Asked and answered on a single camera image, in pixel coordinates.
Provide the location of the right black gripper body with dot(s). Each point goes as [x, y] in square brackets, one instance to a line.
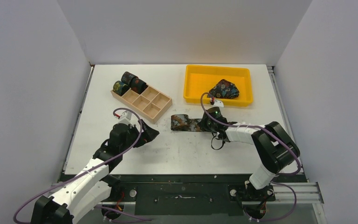
[206, 123]

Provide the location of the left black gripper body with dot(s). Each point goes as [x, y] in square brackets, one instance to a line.
[134, 134]

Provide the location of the orange grey floral tie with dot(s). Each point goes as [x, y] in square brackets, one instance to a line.
[182, 122]

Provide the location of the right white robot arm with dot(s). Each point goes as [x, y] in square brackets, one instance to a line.
[274, 146]

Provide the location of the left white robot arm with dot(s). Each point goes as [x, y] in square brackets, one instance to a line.
[94, 184]

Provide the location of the dark floral folded tie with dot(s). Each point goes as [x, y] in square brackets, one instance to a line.
[225, 90]

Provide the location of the wooden compartment tray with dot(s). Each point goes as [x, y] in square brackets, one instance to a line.
[151, 104]

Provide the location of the yellow plastic bin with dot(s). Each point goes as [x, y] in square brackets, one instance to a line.
[201, 78]

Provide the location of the yellow floral rolled tie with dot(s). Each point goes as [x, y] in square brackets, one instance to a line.
[120, 88]

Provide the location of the red patterned rolled tie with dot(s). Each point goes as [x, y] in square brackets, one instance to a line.
[138, 85]

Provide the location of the dark rolled tie rear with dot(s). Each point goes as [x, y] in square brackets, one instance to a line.
[127, 78]

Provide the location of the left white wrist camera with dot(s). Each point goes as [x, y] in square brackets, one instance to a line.
[125, 118]

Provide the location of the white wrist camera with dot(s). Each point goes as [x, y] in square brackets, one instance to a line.
[125, 118]
[216, 103]

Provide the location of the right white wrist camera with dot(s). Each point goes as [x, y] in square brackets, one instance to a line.
[216, 103]

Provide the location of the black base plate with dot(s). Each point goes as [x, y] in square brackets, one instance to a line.
[188, 194]

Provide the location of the aluminium frame rail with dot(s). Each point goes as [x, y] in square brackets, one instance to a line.
[292, 198]

